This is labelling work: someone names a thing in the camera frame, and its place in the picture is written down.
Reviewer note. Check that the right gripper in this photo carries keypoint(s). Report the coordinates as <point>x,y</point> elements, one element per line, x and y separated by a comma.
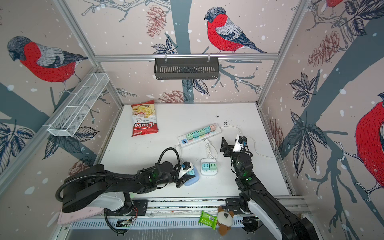
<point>226,148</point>

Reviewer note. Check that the red white cassava chips bag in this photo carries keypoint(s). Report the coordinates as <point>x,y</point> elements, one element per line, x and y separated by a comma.
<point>144,119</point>

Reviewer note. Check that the white mesh wall basket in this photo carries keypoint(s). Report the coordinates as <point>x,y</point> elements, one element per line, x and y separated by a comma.
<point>81,102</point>

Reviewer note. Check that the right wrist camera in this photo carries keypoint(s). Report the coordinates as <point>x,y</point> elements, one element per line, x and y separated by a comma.
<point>240,144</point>

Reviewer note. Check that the white cube power socket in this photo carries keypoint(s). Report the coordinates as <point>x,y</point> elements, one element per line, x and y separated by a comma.
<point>208,173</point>

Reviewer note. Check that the blue cube power socket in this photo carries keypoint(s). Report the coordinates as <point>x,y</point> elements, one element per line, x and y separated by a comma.
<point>194,180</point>

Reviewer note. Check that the brown white plush toy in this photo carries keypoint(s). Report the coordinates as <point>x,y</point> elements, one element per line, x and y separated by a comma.
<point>225,220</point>

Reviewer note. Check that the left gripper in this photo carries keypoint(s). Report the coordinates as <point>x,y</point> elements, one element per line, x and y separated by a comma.
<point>183,179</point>

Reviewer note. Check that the pink plug adapter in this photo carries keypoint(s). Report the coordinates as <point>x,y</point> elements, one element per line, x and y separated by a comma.
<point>213,127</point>

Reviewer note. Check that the white multicolour power strip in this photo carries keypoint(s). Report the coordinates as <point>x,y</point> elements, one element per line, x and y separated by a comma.
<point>183,142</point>

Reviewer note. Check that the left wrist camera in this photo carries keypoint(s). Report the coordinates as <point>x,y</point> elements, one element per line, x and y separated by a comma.
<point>185,168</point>

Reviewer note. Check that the black wire basket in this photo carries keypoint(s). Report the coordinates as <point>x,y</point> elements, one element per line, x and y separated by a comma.
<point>187,69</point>

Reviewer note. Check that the pink tray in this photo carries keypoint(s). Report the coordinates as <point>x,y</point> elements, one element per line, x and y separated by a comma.
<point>85,213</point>

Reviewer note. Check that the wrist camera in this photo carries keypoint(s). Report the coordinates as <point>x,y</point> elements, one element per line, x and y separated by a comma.
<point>240,144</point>
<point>185,168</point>

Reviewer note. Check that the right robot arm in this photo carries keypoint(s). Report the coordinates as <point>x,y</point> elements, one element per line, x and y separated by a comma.
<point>255,198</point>

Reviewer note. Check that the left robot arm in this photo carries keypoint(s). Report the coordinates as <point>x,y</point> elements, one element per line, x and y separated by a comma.
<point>80,190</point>

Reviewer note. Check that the green wipes packet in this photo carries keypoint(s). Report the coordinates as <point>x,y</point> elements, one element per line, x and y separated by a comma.
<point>208,220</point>

